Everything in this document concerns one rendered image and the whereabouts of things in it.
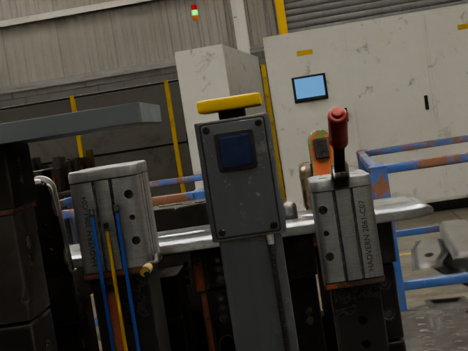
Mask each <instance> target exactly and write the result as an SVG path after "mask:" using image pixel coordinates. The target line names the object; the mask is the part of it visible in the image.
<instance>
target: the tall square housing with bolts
mask: <svg viewBox="0 0 468 351"><path fill-rule="evenodd" d="M147 170H148V169H147V164H146V161H145V160H139V161H134V162H125V163H120V164H111V165H106V166H98V167H93V168H89V169H83V170H80V171H75V172H72V173H69V174H68V181H69V184H70V191H71V196H72V204H73V208H74V213H75V221H76V226H77V234H78V238H79V246H80V251H81V259H82V263H83V268H84V280H85V281H90V280H91V285H92V290H93V298H94V302H95V310H96V315H97V323H98V327H99V332H100V340H101V345H102V351H171V343H170V338H169V331H168V325H167V321H166V313H165V308H164V300H163V295H162V287H161V282H160V277H159V269H158V265H156V266H153V270H152V272H151V273H150V275H149V276H148V277H142V276H141V275H140V274H139V270H140V269H141V268H142V267H143V266H144V265H145V264H146V263H147V262H149V261H154V260H153V256H154V255H155V254H156V253H158V252H160V249H159V241H158V236H157V228H156V223H155V215H154V210H153V202H152V197H151V193H150V184H149V179H148V172H147Z"/></svg>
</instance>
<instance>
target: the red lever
mask: <svg viewBox="0 0 468 351"><path fill-rule="evenodd" d="M327 120H328V131H329V144H330V145H331V146H332V147H333V153H334V164H331V170H330V178H331V182H332V184H333V186H334V189H338V188H344V187H349V181H350V172H349V170H348V167H347V164H346V162H345V147H346V146H347V145H348V113H347V111H346V110H345V109H344V108H343V107H333V108H331V109H330V110H329V111H328V114H327Z"/></svg>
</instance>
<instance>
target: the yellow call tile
mask: <svg viewBox="0 0 468 351"><path fill-rule="evenodd" d="M261 105H263V101H262V96H261V94H260V93H259V92H255V93H247V94H242V95H234V96H229V97H221V98H216V99H211V100H203V101H198V102H197V103H196V108H197V112H198V113H199V114H205V115H206V114H215V113H218V114H219V119H220V120H223V119H227V118H236V117H240V116H246V111H245V109H246V108H251V107H259V106H261Z"/></svg>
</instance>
